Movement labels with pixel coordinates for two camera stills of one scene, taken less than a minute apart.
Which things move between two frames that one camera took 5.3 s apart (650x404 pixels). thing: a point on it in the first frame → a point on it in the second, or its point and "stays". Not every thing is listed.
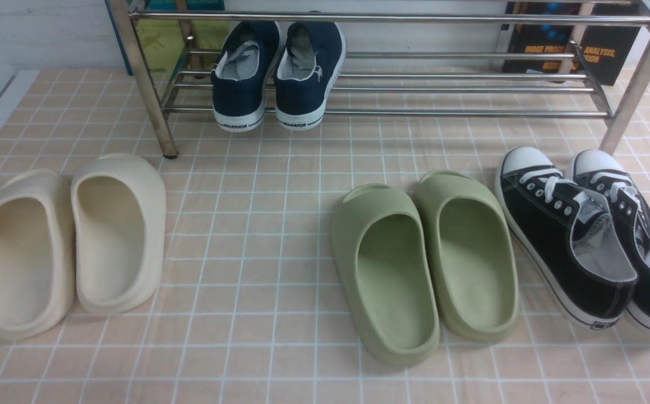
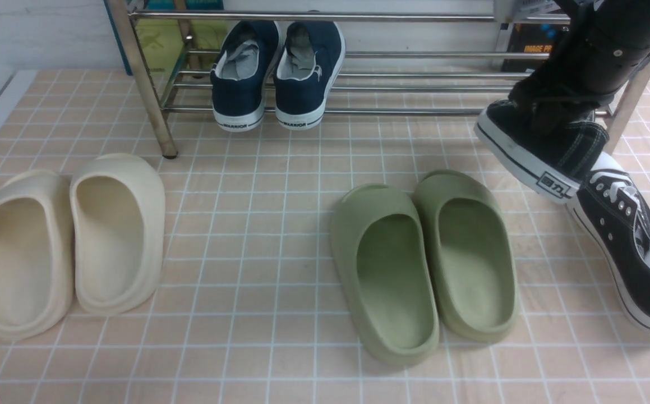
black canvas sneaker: [568, 235] → [554, 147]
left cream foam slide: [26, 247] stays
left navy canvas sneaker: [240, 73] stays
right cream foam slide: [119, 206] stays
